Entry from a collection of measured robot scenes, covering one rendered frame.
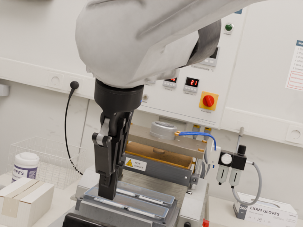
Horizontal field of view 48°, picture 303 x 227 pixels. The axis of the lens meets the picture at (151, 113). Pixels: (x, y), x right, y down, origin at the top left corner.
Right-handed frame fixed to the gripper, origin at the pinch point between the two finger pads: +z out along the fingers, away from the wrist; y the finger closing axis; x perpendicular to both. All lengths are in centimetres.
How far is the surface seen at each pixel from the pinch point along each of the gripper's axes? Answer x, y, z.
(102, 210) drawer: -1.1, -1.3, 8.9
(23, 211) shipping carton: -32, -18, 39
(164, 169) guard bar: 5.7, -28.8, 16.0
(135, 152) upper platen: -4.2, -32.3, 15.9
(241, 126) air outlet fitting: 26, -90, 29
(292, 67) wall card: 40, -107, 3
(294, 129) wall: 48, -93, 24
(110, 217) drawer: 0.9, -1.0, 9.8
